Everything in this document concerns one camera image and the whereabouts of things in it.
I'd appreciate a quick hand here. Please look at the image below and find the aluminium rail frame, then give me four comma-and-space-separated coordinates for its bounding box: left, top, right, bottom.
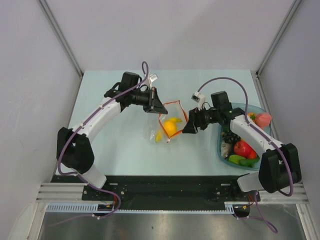
36, 183, 309, 204

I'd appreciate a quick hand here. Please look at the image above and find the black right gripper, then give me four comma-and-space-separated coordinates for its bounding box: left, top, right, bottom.
182, 104, 221, 134

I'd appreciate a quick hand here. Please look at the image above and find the black base bar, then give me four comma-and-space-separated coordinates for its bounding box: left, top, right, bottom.
51, 174, 261, 211

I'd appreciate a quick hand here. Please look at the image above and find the white cable duct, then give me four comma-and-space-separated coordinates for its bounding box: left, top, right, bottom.
46, 202, 250, 214

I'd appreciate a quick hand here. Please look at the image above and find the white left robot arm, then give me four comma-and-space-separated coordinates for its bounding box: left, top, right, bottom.
56, 71, 168, 200

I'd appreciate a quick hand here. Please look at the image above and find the peach toy fruit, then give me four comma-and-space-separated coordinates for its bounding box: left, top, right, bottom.
255, 112, 272, 129

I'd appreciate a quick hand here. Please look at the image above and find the yellow toy banana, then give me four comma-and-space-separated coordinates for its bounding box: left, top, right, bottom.
155, 117, 182, 142

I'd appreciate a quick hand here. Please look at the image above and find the grey toy fish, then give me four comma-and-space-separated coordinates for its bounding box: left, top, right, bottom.
220, 140, 233, 159

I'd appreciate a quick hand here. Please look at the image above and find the black grape bunch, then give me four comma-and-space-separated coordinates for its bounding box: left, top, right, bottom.
222, 131, 241, 145

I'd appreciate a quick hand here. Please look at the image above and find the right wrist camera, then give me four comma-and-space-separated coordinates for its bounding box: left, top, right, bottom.
191, 91, 206, 110

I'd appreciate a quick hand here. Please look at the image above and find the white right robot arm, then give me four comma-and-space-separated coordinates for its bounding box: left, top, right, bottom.
182, 91, 302, 201

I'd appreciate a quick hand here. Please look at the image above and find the blue plastic food tub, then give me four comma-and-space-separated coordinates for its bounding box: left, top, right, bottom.
217, 103, 276, 171

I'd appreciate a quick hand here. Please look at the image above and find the green toy cucumber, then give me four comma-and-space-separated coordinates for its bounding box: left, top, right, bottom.
239, 156, 260, 168

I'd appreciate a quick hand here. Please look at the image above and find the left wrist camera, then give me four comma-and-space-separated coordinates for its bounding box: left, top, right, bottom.
146, 73, 158, 89

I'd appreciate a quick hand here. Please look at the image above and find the yellow toy lemon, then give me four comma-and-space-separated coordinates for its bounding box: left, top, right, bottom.
163, 120, 178, 138

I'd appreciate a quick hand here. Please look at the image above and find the large red toy apple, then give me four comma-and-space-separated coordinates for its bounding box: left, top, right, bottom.
233, 140, 254, 158

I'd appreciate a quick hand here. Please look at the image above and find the green toy pepper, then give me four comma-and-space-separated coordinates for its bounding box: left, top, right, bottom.
228, 154, 246, 165

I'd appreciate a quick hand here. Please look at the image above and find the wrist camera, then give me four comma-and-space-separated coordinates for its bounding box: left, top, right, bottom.
191, 91, 206, 110
146, 73, 158, 89

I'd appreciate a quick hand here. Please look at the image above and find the clear orange-zipper zip bag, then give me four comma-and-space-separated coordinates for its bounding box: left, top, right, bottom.
146, 99, 188, 144

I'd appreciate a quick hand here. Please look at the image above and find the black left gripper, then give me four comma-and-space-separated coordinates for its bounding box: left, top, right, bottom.
130, 87, 168, 115

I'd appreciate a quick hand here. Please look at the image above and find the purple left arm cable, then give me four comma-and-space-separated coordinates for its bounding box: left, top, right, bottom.
48, 61, 150, 227

